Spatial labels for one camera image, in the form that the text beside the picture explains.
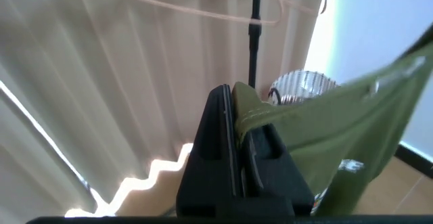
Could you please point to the green shirt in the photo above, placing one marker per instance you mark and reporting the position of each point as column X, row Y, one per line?
column 338, row 126

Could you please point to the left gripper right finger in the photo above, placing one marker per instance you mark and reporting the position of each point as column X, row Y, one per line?
column 274, row 180

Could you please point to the beige curtain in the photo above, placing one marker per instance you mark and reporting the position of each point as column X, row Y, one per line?
column 135, row 65

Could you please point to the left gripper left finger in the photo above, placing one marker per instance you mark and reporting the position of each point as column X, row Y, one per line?
column 209, row 170

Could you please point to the black clothes rack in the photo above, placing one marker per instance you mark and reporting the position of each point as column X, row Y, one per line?
column 254, row 34

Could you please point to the white laundry basket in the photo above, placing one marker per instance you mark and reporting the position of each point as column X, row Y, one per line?
column 301, row 85

